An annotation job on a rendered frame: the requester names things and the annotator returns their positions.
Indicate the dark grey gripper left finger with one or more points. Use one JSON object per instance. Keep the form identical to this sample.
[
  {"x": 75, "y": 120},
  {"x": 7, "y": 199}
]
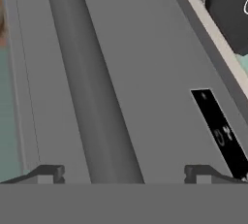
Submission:
[{"x": 48, "y": 173}]

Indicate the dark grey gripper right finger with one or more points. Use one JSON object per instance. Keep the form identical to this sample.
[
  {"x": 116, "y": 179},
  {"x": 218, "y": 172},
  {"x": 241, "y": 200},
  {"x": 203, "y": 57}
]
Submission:
[{"x": 200, "y": 173}]

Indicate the grey fridge door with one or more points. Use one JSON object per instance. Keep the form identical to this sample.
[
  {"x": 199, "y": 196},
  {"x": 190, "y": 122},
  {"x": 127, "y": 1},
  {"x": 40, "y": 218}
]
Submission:
[{"x": 155, "y": 72}]

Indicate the dark grey appliance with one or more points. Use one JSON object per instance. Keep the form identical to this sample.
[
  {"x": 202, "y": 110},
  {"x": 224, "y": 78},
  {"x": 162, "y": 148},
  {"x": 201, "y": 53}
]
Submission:
[{"x": 229, "y": 11}]

